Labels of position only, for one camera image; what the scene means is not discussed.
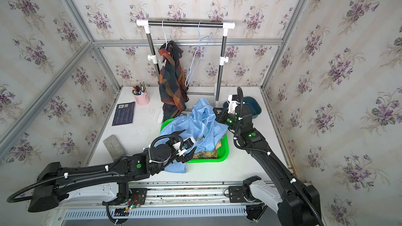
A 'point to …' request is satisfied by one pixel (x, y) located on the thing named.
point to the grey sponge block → (113, 148)
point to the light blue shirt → (201, 124)
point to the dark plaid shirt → (172, 85)
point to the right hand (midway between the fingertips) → (216, 109)
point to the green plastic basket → (223, 150)
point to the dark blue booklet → (124, 113)
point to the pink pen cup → (140, 93)
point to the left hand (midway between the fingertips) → (190, 138)
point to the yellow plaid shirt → (213, 154)
